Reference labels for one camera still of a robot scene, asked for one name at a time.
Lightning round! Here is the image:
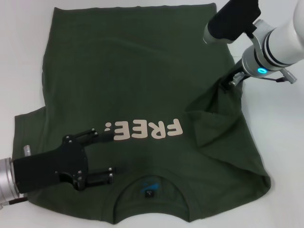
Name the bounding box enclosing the dark red left cable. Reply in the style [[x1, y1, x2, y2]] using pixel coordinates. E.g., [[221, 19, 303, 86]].
[[7, 197, 27, 205]]

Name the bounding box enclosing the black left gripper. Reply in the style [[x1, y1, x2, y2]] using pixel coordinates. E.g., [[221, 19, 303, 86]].
[[13, 127, 124, 194]]

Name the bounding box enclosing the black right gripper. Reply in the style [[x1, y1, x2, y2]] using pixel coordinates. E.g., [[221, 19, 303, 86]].
[[222, 67, 245, 91]]

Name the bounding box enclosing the silver left connector plug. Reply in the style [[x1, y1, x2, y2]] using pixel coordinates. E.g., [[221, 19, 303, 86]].
[[22, 144, 32, 158]]

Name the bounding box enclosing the dark green FREE t-shirt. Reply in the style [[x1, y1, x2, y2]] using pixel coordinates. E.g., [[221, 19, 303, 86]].
[[13, 2, 273, 225]]

